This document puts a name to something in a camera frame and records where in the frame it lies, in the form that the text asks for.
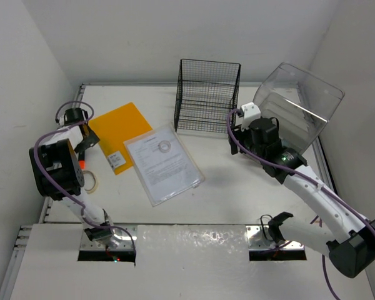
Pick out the black orange highlighter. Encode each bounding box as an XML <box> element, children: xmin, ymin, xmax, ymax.
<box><xmin>78</xmin><ymin>151</ymin><xmax>86</xmax><ymax>170</ymax></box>

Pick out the clear plastic drawer organizer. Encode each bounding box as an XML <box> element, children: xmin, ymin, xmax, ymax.
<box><xmin>253</xmin><ymin>62</ymin><xmax>345</xmax><ymax>154</ymax></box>

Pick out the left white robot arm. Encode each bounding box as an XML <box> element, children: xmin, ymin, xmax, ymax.
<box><xmin>29</xmin><ymin>107</ymin><xmax>114</xmax><ymax>246</ymax></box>

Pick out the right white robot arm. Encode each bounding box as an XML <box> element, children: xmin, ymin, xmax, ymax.
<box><xmin>226</xmin><ymin>110</ymin><xmax>375</xmax><ymax>278</ymax></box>

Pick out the orange plastic folder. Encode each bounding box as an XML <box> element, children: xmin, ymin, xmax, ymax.
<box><xmin>89</xmin><ymin>102</ymin><xmax>152</xmax><ymax>175</ymax></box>

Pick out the beige masking tape roll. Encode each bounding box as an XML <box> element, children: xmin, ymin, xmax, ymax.
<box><xmin>82</xmin><ymin>170</ymin><xmax>98</xmax><ymax>194</ymax></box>

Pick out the clear document sleeve with paper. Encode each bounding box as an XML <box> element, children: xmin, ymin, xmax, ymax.
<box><xmin>124</xmin><ymin>123</ymin><xmax>204</xmax><ymax>206</ymax></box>

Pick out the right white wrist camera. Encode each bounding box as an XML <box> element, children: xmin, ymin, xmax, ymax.
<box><xmin>240</xmin><ymin>102</ymin><xmax>261</xmax><ymax>131</ymax></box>

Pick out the black wire mesh basket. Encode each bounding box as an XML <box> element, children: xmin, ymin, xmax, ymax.
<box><xmin>174</xmin><ymin>59</ymin><xmax>241</xmax><ymax>134</ymax></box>

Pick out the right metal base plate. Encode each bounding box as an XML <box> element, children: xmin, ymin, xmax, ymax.
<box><xmin>246</xmin><ymin>224</ymin><xmax>305</xmax><ymax>252</ymax></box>

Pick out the metal base plate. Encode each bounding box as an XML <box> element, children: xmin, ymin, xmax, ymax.
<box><xmin>79</xmin><ymin>224</ymin><xmax>138</xmax><ymax>252</ymax></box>
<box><xmin>246</xmin><ymin>224</ymin><xmax>305</xmax><ymax>252</ymax></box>

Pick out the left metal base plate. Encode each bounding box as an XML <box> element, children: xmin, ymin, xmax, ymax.
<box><xmin>79</xmin><ymin>224</ymin><xmax>138</xmax><ymax>252</ymax></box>

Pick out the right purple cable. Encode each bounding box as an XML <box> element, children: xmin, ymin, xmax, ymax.
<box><xmin>226</xmin><ymin>107</ymin><xmax>375</xmax><ymax>300</ymax></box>

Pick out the aluminium table frame rail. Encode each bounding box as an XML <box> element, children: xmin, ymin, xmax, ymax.
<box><xmin>0</xmin><ymin>85</ymin><xmax>98</xmax><ymax>299</ymax></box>

